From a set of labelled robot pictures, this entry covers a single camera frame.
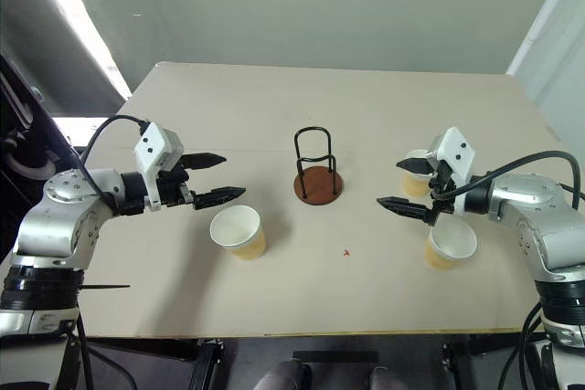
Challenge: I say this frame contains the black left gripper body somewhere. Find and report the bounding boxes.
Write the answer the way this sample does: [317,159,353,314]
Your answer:
[157,163,196,208]

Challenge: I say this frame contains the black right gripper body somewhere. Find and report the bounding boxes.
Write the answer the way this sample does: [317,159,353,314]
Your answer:
[426,158,454,227]

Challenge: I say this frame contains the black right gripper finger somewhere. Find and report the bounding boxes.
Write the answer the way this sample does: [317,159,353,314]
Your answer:
[376,195,431,226]
[395,157,433,177]

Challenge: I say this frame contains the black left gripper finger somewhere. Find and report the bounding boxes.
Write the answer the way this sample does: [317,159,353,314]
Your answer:
[191,185,249,212]
[181,152,228,172]

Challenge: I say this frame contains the yellow paper cup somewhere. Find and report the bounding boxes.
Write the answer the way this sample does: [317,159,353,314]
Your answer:
[209,205,267,262]
[423,218,479,272]
[400,149,433,199]

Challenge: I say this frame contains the black bar under table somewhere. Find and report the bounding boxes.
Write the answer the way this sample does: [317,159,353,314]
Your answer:
[292,351,379,364]

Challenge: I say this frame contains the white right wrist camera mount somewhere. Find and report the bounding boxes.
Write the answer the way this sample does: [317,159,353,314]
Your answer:
[426,126,477,191]

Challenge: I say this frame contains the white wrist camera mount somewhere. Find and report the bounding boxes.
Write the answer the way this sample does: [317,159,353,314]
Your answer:
[133,121,186,212]
[426,126,477,191]

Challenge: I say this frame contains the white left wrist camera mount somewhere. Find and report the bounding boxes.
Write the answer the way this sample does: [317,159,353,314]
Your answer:
[133,121,186,212]

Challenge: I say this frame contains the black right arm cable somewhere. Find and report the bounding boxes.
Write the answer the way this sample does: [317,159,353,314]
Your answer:
[429,150,585,211]

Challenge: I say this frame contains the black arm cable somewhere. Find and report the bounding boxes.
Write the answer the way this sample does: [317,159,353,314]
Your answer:
[80,114,152,216]
[429,150,585,211]

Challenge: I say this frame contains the brown base wire cup holder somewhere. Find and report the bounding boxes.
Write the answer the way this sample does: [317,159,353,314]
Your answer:
[292,126,345,205]

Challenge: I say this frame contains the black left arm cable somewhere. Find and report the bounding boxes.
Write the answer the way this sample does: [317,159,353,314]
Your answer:
[80,114,152,216]

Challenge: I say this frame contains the black table leg frame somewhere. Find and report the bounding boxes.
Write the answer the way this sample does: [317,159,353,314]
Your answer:
[439,338,504,390]
[195,338,239,390]

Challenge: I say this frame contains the black machine frame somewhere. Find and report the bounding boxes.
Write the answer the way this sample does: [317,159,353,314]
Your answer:
[0,51,88,263]

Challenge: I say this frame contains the black right body cable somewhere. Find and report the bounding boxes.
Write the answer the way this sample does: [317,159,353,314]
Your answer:
[496,301,557,390]

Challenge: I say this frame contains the black body cable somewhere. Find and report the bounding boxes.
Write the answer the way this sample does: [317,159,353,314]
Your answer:
[63,311,96,390]
[496,301,557,390]

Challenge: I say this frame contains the black left body cable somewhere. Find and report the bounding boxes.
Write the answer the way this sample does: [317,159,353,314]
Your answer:
[63,311,96,390]

